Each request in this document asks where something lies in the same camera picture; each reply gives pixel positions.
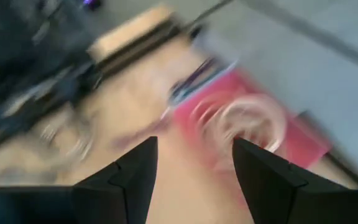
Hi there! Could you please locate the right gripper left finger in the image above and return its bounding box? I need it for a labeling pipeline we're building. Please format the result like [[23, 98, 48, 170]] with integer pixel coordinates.
[[71, 136, 159, 224]]

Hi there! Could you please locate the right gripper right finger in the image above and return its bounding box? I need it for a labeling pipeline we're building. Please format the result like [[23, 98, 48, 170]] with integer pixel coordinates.
[[232, 138, 318, 224]]

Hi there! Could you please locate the white cable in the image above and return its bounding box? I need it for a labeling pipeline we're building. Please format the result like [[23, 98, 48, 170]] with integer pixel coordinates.
[[190, 93, 248, 162], [37, 114, 98, 164], [216, 93, 288, 156]]

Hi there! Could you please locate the pink plastic bin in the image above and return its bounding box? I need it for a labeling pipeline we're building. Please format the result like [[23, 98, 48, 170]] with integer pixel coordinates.
[[168, 70, 334, 177]]

